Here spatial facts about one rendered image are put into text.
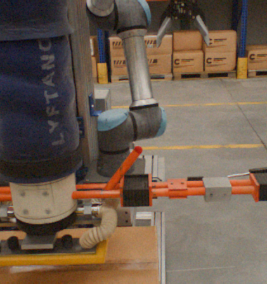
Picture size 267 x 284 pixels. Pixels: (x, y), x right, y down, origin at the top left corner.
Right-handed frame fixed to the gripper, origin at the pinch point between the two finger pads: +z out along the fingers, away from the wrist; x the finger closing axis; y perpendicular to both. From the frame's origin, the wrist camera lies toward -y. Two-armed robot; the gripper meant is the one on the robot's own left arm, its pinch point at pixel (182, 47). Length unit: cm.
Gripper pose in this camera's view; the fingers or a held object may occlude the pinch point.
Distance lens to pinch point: 126.5
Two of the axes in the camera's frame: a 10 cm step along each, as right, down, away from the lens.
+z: 0.5, 9.3, 3.5
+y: -0.6, 3.6, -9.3
